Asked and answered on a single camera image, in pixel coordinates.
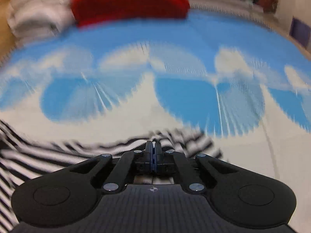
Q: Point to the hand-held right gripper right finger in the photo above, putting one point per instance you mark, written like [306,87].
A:
[158,150]

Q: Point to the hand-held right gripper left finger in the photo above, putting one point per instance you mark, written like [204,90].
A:
[148,150]

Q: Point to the striped dress with white vest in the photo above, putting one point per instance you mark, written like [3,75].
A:
[36,153]

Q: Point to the blue leaf print bed sheet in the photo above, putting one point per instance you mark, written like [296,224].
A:
[170,53]

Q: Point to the folded red blanket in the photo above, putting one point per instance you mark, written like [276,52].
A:
[128,1]

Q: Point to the purple box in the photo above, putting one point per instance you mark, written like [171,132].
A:
[301,32]

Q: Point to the wooden headboard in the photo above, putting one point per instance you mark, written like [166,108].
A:
[6,29]

